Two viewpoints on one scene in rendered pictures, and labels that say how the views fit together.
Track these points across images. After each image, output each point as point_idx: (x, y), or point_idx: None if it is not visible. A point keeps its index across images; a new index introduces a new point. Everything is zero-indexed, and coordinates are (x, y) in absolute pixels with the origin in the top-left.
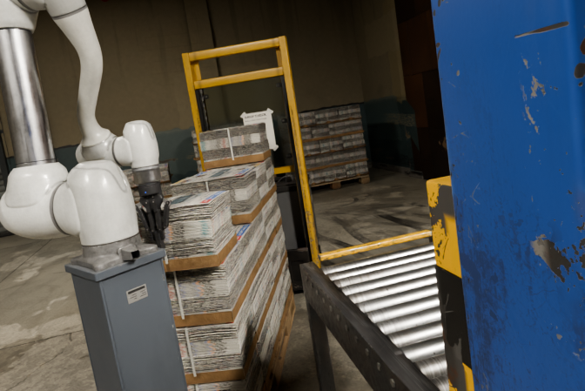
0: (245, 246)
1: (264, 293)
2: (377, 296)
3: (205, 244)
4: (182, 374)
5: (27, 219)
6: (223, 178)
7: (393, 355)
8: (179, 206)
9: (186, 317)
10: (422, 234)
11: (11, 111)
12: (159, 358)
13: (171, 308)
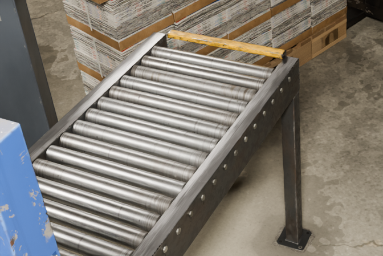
0: None
1: (227, 23)
2: (129, 98)
3: None
4: (34, 80)
5: None
6: None
7: (38, 147)
8: None
9: (93, 30)
10: (272, 53)
11: None
12: (13, 64)
13: (22, 33)
